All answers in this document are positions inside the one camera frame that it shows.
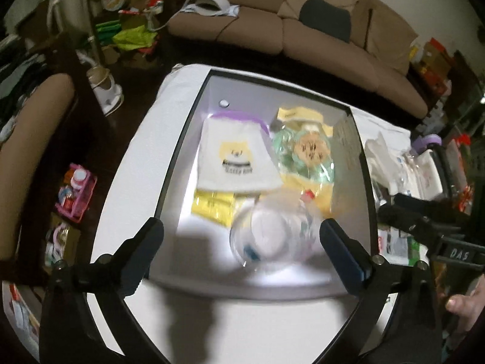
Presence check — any clear plastic container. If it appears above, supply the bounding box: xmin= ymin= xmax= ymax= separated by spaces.
xmin=229 ymin=189 xmax=324 ymax=272

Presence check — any yellow snack packet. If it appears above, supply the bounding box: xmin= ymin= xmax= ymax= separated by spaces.
xmin=192 ymin=190 xmax=247 ymax=228

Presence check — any sunflower toy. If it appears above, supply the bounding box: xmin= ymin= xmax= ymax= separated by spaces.
xmin=270 ymin=106 xmax=335 ymax=217

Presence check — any white bear cloth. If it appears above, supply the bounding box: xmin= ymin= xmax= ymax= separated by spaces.
xmin=196 ymin=117 xmax=283 ymax=194

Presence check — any purple plastic bowl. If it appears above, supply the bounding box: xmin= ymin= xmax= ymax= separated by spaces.
xmin=211 ymin=110 xmax=270 ymax=135

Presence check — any person's hand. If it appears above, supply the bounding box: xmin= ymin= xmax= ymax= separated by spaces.
xmin=446 ymin=285 xmax=484 ymax=334

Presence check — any brown sofa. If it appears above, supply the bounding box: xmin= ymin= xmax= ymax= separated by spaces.
xmin=168 ymin=0 xmax=428 ymax=118

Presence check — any dark cushion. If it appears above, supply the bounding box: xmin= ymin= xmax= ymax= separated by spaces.
xmin=298 ymin=0 xmax=352 ymax=43

